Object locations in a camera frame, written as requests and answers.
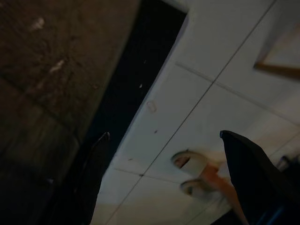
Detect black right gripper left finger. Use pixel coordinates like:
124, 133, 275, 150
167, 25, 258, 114
45, 131, 111, 225

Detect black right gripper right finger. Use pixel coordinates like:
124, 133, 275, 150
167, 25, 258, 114
219, 130, 300, 225

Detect grey slipper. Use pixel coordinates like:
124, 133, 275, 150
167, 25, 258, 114
170, 149, 225, 177
180, 179, 226, 199

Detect brown granite counter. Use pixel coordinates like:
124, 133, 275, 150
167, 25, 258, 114
0, 0, 141, 225

